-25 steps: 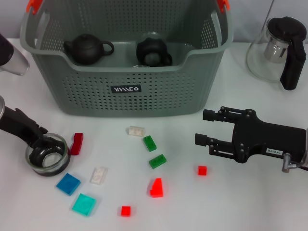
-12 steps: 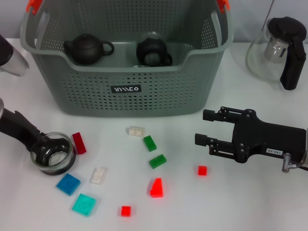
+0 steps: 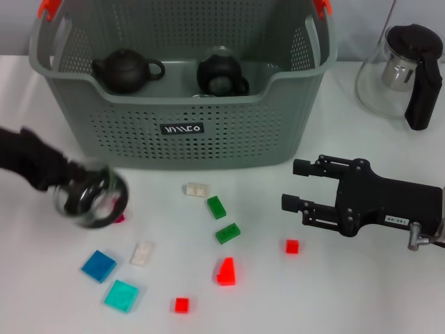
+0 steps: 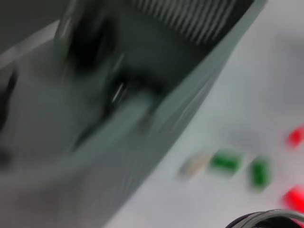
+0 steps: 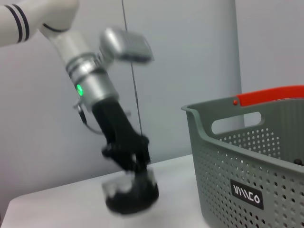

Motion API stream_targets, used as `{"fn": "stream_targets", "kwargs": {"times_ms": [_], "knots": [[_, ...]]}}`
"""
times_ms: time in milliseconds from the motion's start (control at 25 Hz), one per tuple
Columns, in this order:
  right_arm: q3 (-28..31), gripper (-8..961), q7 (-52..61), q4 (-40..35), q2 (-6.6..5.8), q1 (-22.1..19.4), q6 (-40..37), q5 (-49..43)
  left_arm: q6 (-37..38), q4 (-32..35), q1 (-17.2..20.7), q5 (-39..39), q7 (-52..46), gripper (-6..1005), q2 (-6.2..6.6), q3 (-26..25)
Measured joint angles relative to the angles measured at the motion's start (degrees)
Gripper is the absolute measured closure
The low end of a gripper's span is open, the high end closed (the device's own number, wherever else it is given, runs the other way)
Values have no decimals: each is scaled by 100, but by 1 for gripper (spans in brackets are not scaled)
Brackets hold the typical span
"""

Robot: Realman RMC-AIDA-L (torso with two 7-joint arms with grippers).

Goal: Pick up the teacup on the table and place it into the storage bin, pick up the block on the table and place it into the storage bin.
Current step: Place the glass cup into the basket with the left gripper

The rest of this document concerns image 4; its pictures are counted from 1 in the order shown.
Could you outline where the small red cube block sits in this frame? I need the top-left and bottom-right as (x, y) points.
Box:
(286, 127), (304, 150)

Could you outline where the green building brick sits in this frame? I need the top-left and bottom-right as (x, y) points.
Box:
(249, 158), (271, 190)
(210, 149), (243, 176)

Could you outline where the translucent white brick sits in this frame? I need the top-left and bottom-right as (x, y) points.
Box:
(179, 153), (211, 179)

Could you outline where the red slope block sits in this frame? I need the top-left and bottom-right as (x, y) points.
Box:
(282, 186), (304, 213)

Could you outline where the grey perforated storage basket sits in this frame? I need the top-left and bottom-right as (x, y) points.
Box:
(0, 0), (269, 228)

